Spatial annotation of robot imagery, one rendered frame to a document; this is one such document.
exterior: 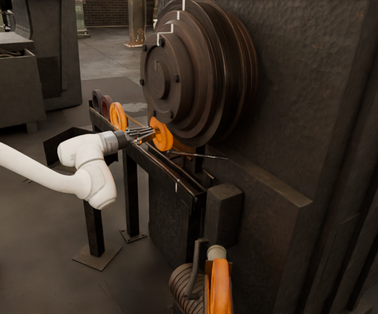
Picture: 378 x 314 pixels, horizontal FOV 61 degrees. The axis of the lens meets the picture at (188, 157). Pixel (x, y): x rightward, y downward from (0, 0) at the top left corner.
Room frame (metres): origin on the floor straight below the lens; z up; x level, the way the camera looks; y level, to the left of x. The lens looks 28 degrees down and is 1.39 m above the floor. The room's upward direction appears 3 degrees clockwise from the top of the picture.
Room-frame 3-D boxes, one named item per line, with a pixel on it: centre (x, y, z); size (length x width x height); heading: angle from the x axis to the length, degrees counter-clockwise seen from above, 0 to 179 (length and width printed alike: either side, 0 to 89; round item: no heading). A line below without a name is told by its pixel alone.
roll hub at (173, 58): (1.02, 0.09, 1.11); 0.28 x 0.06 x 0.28; 33
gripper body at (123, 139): (1.15, 0.25, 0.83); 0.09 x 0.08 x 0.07; 124
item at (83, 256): (1.36, 0.51, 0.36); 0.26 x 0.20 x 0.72; 68
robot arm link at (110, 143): (1.11, 0.31, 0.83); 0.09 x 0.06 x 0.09; 34
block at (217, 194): (0.88, -0.13, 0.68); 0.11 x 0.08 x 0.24; 123
